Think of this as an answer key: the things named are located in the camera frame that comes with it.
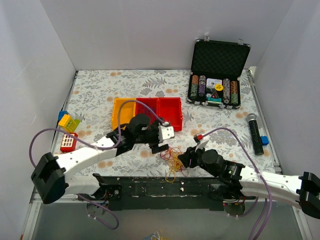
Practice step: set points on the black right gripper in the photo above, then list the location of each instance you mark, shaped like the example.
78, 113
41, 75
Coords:
189, 157

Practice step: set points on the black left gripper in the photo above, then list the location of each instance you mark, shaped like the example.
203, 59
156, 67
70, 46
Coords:
155, 140

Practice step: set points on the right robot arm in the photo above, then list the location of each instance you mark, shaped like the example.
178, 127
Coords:
300, 191

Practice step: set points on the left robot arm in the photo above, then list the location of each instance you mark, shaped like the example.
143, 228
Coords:
56, 176

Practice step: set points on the red plastic bin right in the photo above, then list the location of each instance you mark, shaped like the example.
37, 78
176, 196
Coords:
170, 108

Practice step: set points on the red plastic bin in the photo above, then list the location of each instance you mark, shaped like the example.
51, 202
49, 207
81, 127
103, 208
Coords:
152, 103
170, 108

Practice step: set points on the red plastic bin middle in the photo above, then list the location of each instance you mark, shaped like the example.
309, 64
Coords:
152, 103

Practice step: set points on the yellow plastic bin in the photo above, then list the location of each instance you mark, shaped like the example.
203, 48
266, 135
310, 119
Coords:
128, 111

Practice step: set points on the poker chip stack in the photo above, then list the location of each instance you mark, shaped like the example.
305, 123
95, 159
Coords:
194, 87
233, 92
226, 91
201, 85

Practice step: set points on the teal rectangular tag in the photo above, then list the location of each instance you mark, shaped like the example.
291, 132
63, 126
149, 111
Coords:
216, 100

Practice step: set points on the black handheld microphone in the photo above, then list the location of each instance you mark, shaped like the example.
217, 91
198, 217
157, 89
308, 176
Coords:
255, 134

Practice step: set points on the yellow round dealer button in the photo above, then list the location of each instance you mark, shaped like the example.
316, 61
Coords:
218, 87

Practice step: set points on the playing card deck box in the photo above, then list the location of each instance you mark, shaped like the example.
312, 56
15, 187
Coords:
212, 82

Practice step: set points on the blue toy block right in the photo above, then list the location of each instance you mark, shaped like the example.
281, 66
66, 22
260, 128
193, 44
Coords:
264, 140

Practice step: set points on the blue toy block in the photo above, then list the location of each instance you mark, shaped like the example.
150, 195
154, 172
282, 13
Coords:
61, 114
264, 140

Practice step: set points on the black poker chip case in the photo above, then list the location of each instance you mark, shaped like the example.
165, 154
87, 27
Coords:
217, 60

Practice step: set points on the red white window block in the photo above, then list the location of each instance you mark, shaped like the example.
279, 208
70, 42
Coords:
68, 144

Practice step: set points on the lime green toy block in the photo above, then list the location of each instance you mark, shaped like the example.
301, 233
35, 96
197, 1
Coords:
72, 125

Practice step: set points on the yellow toy block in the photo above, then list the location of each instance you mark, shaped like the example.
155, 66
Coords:
63, 122

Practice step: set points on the blue toy block left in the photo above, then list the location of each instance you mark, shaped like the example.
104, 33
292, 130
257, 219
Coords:
61, 114

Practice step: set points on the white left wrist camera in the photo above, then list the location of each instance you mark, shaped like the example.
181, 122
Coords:
165, 132

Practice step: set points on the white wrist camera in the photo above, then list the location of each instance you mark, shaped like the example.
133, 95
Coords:
165, 132
201, 141

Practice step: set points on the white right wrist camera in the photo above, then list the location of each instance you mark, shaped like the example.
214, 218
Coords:
201, 141

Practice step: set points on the cable bundle bottom edge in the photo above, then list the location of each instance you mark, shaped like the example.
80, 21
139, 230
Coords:
157, 235

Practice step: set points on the aluminium frame rail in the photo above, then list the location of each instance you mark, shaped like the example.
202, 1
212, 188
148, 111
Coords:
59, 220

